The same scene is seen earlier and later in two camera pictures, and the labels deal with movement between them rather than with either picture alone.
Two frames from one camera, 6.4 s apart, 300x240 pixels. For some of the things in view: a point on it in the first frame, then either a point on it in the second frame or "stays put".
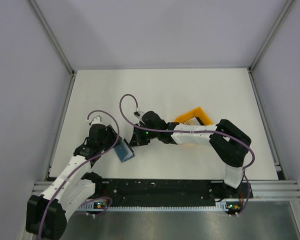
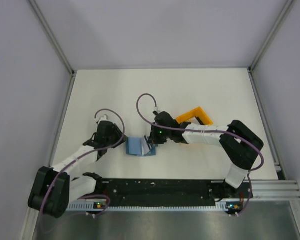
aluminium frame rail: (260, 190) stays put
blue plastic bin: (123, 152) → (134, 147)
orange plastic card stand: (199, 112) stays put
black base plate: (160, 192) stays put
